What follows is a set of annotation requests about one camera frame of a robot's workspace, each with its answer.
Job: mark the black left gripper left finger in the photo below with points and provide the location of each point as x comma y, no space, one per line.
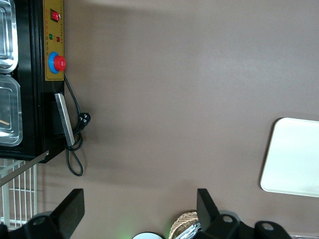
71,211

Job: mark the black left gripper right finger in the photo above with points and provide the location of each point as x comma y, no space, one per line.
207,211

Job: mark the cream plastic tray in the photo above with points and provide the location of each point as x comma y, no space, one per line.
294,156

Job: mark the aluminium foil container stack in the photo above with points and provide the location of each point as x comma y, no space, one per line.
192,230

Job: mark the light woven wicker basket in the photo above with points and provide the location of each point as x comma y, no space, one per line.
180,221

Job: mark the thin steel strip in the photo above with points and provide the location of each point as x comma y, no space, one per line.
25,168

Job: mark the flat steel bar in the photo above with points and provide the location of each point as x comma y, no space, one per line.
64,119

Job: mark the wooden stick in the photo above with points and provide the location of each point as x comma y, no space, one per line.
4,121

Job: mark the stainless steel pan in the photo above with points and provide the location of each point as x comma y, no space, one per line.
11,37
15,112

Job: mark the black food warmer yellow panel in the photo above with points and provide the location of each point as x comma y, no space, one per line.
32,99

